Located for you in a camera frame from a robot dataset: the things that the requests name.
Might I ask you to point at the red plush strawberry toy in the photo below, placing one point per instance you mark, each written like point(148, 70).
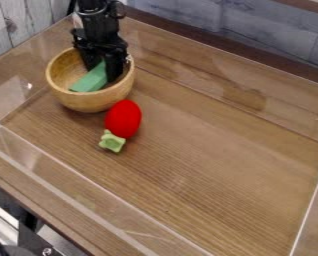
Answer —
point(121, 123)

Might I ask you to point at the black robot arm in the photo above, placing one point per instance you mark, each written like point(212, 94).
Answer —
point(88, 6)

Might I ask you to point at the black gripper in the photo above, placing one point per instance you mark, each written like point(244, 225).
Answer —
point(96, 38)

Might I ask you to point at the green rectangular stick block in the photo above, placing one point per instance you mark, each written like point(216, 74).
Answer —
point(92, 81)

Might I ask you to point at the black clamp under table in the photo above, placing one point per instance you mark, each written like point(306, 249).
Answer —
point(29, 240)

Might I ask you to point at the brown wooden bowl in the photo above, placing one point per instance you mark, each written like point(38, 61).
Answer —
point(65, 69)

